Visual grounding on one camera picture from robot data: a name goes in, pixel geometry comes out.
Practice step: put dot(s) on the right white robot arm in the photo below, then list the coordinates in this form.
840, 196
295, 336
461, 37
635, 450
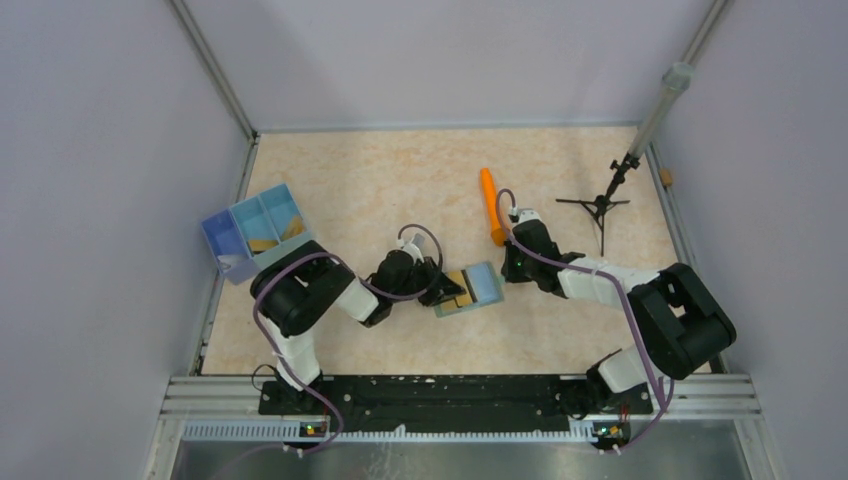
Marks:
676, 322

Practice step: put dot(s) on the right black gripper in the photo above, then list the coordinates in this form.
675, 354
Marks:
509, 271

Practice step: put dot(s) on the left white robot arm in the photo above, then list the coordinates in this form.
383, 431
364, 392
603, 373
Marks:
295, 292

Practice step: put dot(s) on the gold card in right compartment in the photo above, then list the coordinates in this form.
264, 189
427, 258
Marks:
294, 228

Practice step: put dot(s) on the gold card in box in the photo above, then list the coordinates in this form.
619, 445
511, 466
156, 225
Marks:
257, 246

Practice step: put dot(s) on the black tripod stand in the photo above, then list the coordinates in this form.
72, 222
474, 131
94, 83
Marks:
599, 207

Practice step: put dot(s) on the small orange block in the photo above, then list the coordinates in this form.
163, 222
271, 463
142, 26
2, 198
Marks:
666, 177

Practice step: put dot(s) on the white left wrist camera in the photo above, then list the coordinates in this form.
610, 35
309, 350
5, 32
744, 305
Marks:
412, 246

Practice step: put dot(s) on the green card holder wallet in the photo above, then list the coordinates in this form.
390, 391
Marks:
482, 287

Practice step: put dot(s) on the grey pole on tripod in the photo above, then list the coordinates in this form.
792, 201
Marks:
674, 83

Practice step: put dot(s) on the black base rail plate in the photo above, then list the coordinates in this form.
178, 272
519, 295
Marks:
453, 404

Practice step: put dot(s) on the orange cylinder tube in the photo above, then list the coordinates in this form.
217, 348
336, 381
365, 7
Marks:
497, 232

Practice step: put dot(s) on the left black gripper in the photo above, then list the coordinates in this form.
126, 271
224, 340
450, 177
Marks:
442, 287

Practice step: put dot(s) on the white perforated cable tray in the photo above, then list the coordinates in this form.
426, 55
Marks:
290, 432

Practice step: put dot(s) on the blue three-compartment organizer box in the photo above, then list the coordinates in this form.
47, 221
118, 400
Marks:
264, 216

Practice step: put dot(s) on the gold credit card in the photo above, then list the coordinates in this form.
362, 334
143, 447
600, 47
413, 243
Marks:
448, 308
461, 278

